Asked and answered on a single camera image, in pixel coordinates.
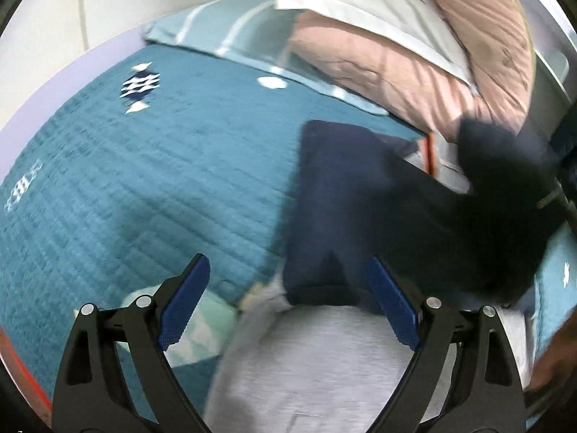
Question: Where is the grey and navy jacket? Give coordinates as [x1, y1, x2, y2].
[204, 119, 564, 432]

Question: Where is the teal quilted bed cover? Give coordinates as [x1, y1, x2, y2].
[0, 44, 577, 420]

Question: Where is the pink folded duvet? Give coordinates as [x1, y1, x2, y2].
[276, 0, 536, 142]

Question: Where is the striped light blue pillow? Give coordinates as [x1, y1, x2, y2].
[144, 0, 387, 115]

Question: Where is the white pillow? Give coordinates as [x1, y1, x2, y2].
[276, 0, 477, 91]

